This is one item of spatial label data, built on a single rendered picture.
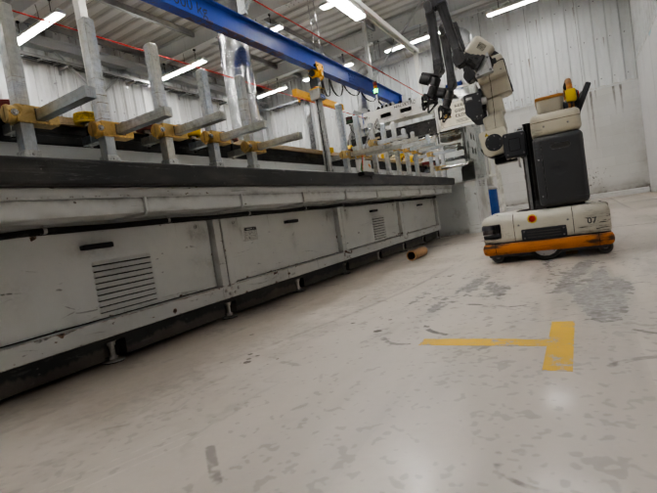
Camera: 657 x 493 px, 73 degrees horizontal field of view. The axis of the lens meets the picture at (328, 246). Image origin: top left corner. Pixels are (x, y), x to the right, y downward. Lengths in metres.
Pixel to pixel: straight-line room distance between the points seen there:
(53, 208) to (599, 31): 11.67
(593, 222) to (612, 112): 9.23
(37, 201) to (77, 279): 0.39
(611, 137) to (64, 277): 11.22
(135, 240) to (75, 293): 0.32
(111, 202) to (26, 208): 0.26
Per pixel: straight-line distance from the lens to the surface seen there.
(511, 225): 2.76
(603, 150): 11.84
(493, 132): 2.98
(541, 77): 12.10
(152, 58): 1.91
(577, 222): 2.76
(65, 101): 1.44
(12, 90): 1.57
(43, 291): 1.76
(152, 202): 1.74
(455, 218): 5.79
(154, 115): 1.54
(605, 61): 12.11
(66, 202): 1.57
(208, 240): 2.21
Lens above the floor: 0.39
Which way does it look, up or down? 3 degrees down
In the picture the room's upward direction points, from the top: 9 degrees counter-clockwise
